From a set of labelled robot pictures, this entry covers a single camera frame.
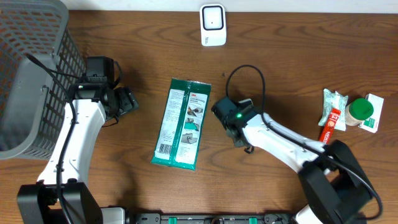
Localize white barcode scanner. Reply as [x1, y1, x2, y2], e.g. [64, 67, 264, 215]
[199, 4, 227, 47]

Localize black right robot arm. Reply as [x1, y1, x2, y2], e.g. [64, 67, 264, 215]
[211, 97, 373, 223]

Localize light green wipes packet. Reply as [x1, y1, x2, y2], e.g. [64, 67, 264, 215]
[318, 88, 348, 131]

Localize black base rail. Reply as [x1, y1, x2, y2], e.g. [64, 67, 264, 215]
[135, 213, 295, 224]

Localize grey plastic mesh basket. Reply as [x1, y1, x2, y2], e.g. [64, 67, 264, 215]
[1, 0, 86, 160]

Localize green white 3M package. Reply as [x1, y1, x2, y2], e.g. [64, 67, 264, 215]
[151, 78, 211, 170]

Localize white toothpaste box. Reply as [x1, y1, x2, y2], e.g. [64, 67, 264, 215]
[358, 93, 384, 133]

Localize green lid white jar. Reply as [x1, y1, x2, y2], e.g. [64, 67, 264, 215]
[345, 98, 374, 126]

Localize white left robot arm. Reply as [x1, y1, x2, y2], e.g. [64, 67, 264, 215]
[17, 56, 139, 223]

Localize red white sachet stick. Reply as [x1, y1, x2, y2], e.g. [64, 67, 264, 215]
[319, 108, 341, 144]

